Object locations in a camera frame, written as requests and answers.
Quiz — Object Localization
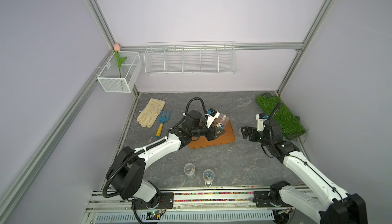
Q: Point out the clear plastic candy jar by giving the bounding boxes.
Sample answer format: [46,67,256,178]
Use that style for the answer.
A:
[213,114,230,125]

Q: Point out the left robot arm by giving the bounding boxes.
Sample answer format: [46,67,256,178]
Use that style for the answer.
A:
[102,97,229,208]

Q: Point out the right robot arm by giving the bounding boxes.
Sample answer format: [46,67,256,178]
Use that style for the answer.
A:
[241,101,368,224]

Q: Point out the clear jar middle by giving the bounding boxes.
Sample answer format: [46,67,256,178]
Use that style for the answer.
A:
[203,169,215,187]

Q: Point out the clear jar left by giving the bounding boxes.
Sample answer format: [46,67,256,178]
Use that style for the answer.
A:
[184,163,196,179]

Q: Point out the orange wooden tray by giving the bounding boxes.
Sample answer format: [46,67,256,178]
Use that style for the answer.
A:
[188,121,236,149]

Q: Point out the green artificial grass mat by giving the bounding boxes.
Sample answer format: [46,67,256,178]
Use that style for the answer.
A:
[256,93,307,140]

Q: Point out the blue garden hand rake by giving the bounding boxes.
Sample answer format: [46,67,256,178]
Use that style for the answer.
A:
[156,111,172,138]

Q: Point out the beige work glove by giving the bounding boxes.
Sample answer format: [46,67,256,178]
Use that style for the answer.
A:
[137,98,165,128]

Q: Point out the artificial pink tulip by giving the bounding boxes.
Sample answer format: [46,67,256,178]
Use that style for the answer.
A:
[114,43,128,78]

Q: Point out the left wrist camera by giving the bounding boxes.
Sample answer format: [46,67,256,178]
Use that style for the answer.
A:
[206,108,220,129]

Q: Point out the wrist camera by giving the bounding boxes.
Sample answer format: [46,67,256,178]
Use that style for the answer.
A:
[256,113,269,132]
[206,108,220,129]

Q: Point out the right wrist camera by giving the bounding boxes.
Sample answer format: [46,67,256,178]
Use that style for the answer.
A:
[256,113,269,132]

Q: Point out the white wire wall basket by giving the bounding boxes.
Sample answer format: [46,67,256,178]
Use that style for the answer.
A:
[145,41,237,75]

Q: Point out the white mesh wall box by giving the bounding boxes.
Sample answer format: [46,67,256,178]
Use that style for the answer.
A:
[97,51,142,93]

